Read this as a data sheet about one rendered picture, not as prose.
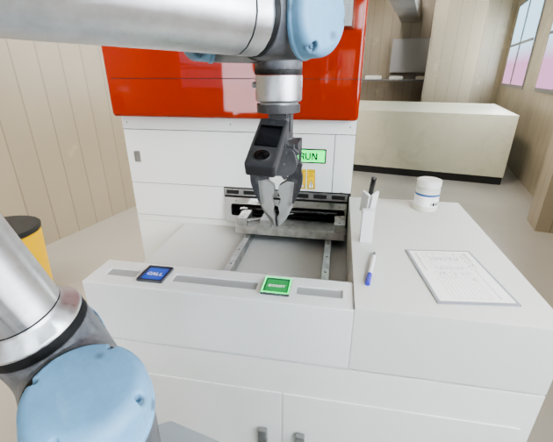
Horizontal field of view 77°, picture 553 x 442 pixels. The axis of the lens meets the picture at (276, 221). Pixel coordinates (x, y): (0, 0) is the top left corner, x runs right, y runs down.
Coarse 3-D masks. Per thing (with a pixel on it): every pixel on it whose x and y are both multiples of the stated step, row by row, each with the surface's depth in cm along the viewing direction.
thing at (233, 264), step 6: (246, 234) 118; (252, 234) 120; (246, 240) 113; (240, 246) 109; (246, 246) 112; (234, 252) 106; (240, 252) 106; (234, 258) 102; (240, 258) 106; (228, 264) 99; (234, 264) 100; (228, 270) 96; (234, 270) 101
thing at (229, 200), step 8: (224, 200) 126; (232, 200) 126; (240, 200) 125; (248, 200) 125; (256, 200) 124; (280, 200) 123; (296, 200) 122; (304, 200) 122; (232, 208) 128; (312, 208) 122; (320, 208) 121; (328, 208) 120; (336, 208) 120; (344, 208) 119; (232, 216) 128; (256, 216) 127
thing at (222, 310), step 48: (96, 288) 71; (144, 288) 69; (192, 288) 69; (240, 288) 70; (336, 288) 69; (144, 336) 74; (192, 336) 72; (240, 336) 69; (288, 336) 67; (336, 336) 65
